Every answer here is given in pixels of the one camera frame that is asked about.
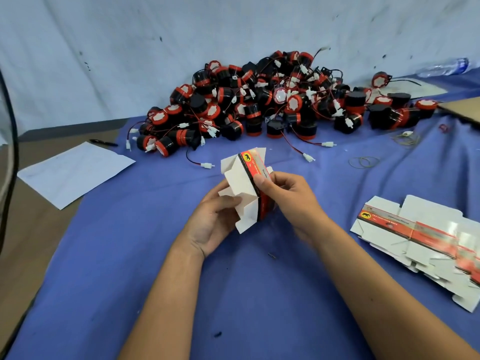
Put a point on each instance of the person's right hand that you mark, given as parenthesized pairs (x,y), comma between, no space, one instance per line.
(296,206)

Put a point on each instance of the person's left hand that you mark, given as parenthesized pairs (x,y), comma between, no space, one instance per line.
(210,221)

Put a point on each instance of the person's right thumb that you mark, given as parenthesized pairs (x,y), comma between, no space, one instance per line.
(263,183)

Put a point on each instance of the person's left thumb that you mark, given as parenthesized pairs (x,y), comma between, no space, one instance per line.
(228,201)

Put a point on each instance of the white red folding carton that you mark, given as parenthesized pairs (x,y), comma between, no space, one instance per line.
(248,187)

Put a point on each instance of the person's left forearm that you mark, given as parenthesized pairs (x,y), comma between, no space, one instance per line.
(167,307)

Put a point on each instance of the person's right forearm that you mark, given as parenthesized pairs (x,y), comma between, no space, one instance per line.
(378,296)

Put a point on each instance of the blue table cloth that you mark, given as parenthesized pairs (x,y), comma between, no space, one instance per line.
(262,266)

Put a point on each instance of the pile of black red buzzers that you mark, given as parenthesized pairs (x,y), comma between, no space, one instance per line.
(277,99)

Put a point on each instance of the bundle of rubber bands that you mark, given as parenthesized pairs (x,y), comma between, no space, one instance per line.
(363,161)

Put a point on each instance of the black pen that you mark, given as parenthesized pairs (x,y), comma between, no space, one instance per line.
(103,143)

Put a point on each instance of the rubber band with white connector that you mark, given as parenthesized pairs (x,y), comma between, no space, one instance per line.
(405,137)

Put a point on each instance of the white paper sheet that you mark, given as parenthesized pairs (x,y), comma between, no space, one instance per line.
(73,172)

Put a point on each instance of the stack of flat white cartons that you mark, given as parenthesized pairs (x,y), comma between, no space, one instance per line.
(423,243)

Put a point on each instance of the red rubber band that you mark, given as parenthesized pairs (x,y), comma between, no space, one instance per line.
(444,128)

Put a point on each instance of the brown cardboard sheet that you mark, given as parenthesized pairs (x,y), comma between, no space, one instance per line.
(463,108)

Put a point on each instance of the clear plastic water bottle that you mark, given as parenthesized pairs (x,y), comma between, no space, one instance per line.
(442,67)

